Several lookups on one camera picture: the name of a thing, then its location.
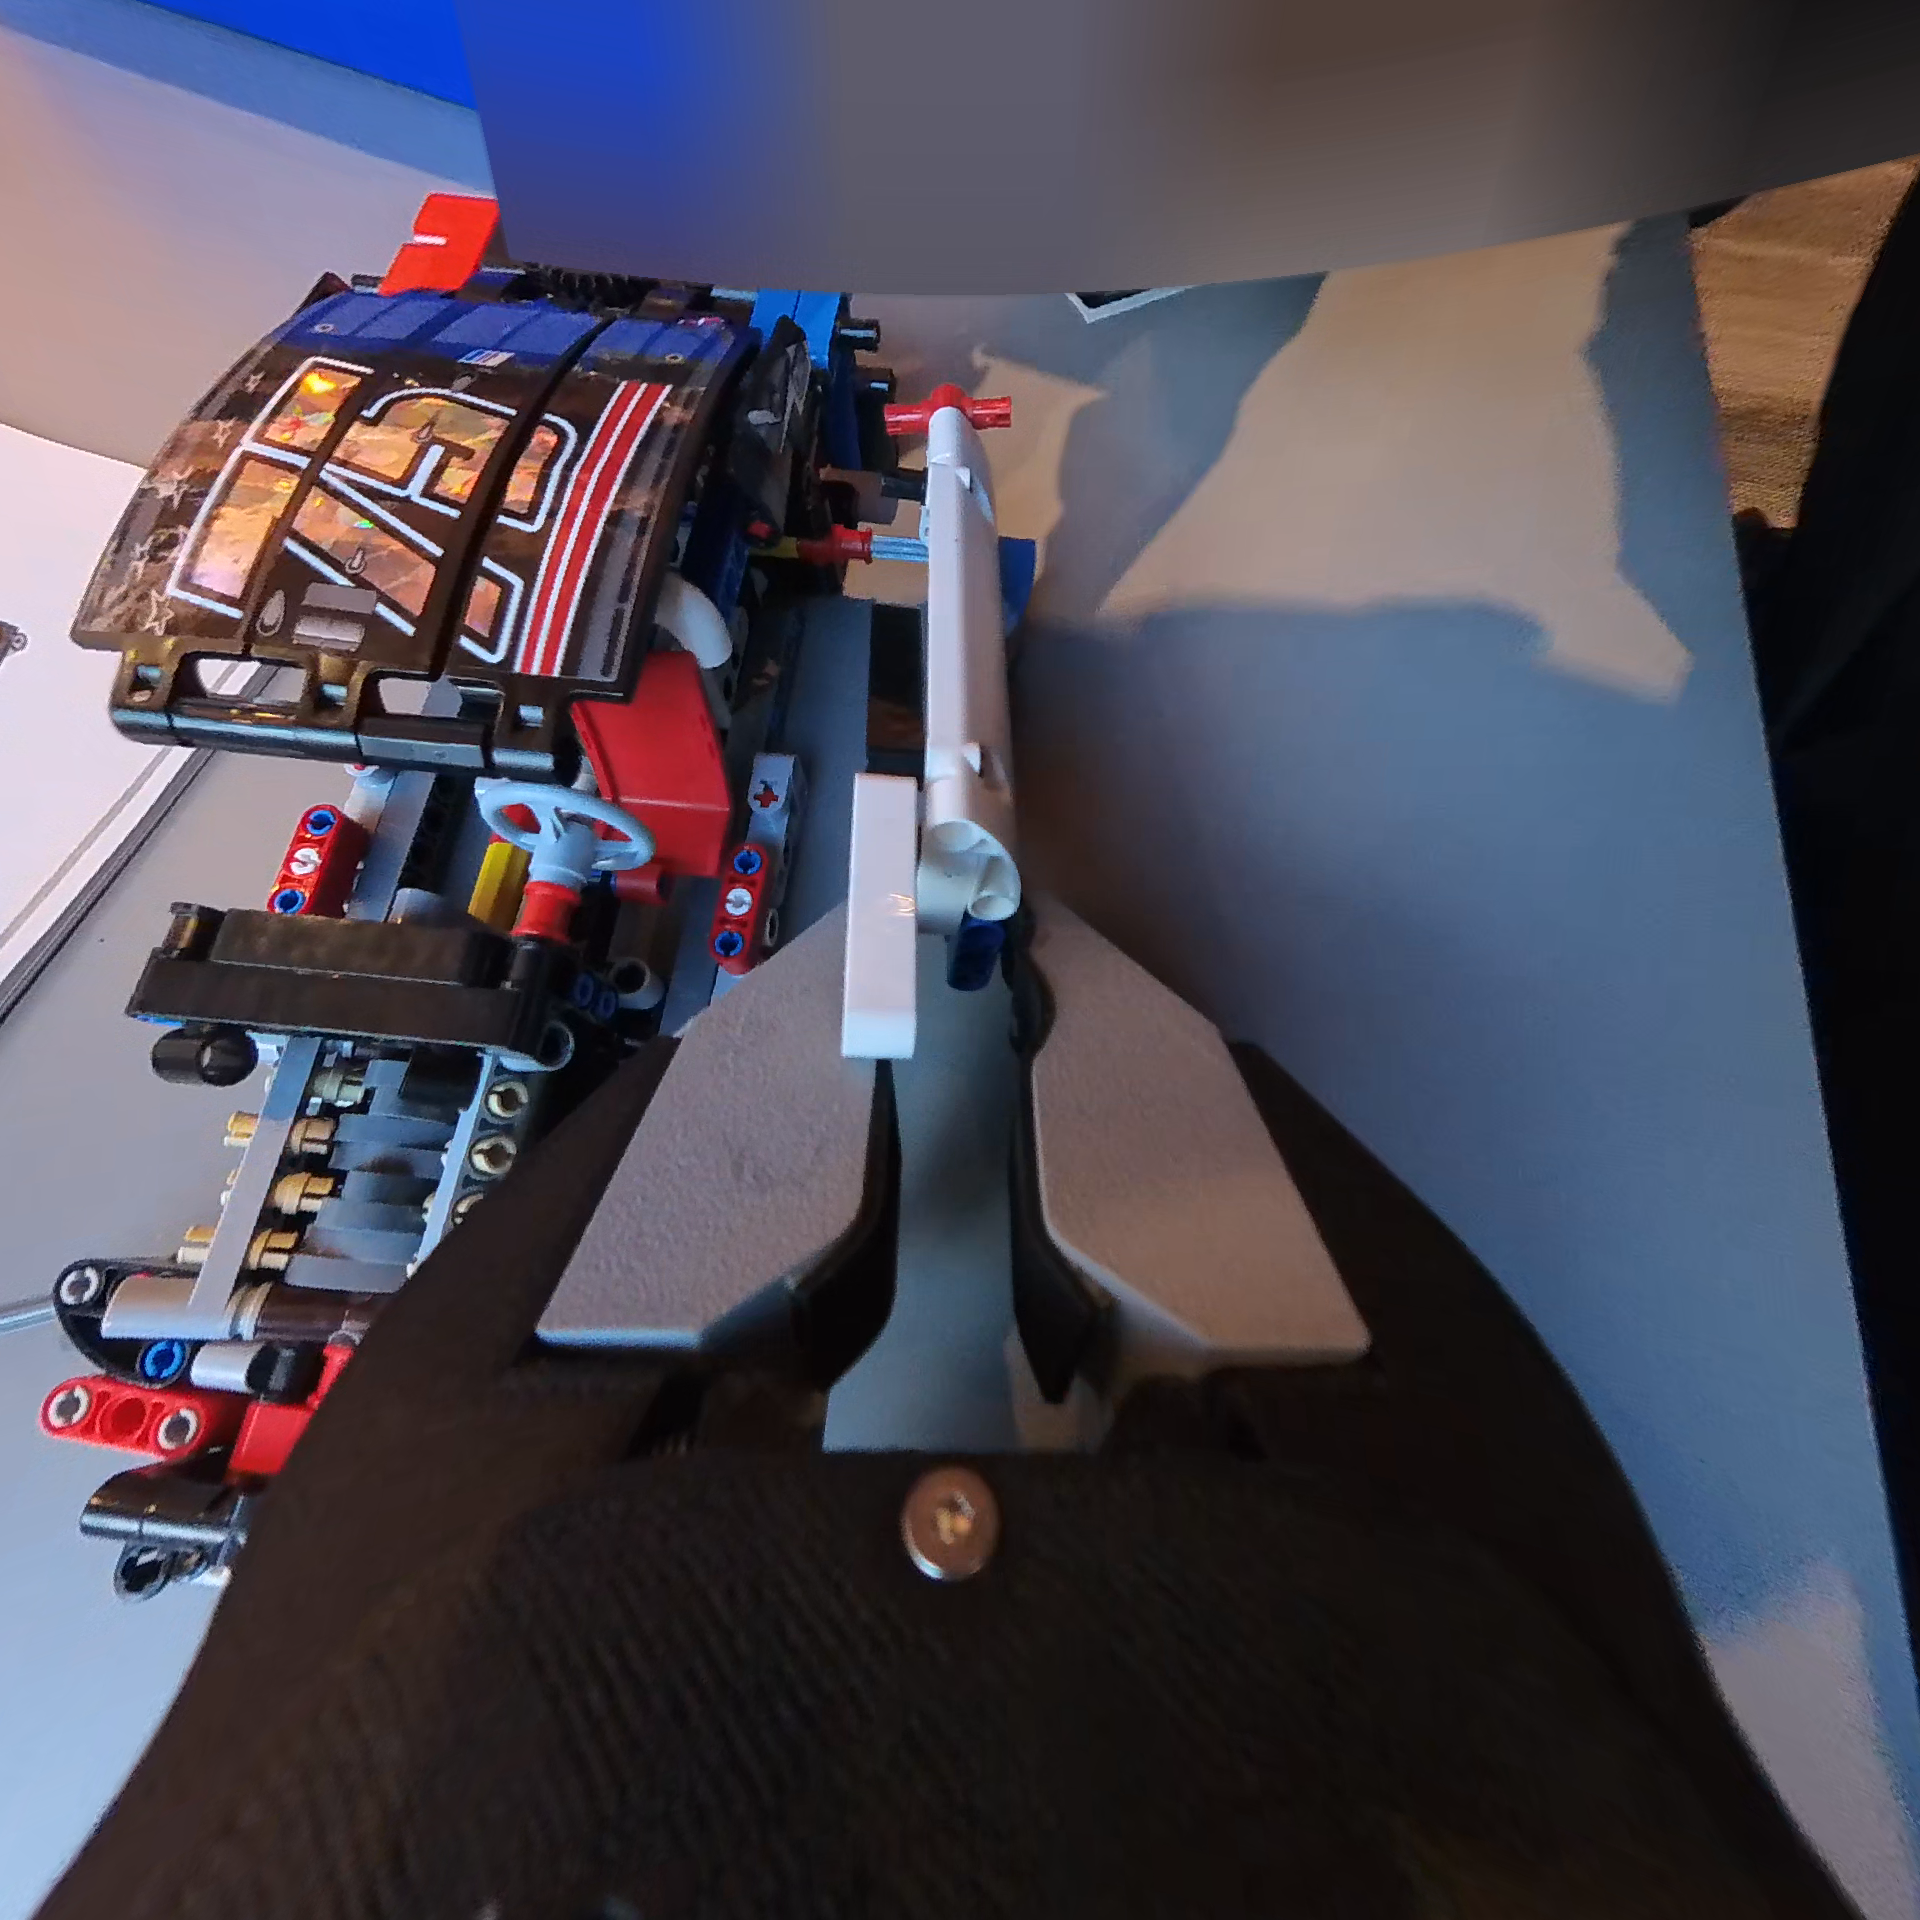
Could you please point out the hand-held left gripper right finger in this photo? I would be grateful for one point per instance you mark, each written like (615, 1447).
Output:
(1186, 1200)

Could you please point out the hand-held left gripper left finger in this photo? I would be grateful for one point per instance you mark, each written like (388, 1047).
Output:
(720, 1187)

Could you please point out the white brick side panel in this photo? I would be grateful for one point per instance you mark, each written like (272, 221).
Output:
(959, 601)

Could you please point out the toy brick race car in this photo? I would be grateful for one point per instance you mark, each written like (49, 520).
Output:
(421, 481)

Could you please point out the dark cloth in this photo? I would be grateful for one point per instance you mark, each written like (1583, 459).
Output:
(1867, 1049)

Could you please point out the open instruction booklet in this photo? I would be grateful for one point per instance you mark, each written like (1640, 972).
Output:
(62, 676)

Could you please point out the blue plastic object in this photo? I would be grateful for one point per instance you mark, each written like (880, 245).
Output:
(225, 30)

